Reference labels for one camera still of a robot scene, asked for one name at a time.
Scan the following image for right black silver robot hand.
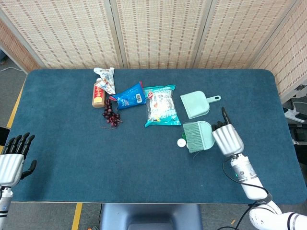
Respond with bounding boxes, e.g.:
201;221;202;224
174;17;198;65
212;107;245;158

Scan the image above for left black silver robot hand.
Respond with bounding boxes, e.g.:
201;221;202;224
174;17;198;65
0;132;37;186

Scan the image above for small green hand broom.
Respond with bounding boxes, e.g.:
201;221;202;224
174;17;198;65
182;121;215;154

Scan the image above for small green dustpan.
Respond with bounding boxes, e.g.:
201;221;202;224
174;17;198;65
180;90;222;120

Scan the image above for blue felt table mat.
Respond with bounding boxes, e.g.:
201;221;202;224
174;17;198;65
0;69;307;205

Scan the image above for white power strip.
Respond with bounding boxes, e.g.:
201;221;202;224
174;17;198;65
283;102;307;123

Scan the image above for teal clear snack bag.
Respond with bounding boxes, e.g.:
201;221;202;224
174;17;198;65
143;84;182;128

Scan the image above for blue snack bag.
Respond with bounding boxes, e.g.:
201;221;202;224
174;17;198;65
109;81;147;111

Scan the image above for woven bamboo screen panel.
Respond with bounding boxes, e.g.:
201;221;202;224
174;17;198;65
193;0;302;70
0;0;122;70
250;0;307;101
110;0;213;70
0;19;41;72

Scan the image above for dark red grape bunch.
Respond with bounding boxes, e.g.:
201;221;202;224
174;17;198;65
99;98;123;131

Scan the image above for brown red-labelled box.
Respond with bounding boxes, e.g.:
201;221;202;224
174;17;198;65
92;77;106;109

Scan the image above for crumpled white snack wrapper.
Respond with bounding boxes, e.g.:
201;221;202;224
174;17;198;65
93;67;117;95

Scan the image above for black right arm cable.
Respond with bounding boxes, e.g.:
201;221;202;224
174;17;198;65
222;158;273;227

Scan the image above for white floor cable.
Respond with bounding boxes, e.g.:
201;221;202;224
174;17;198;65
0;66;24;72

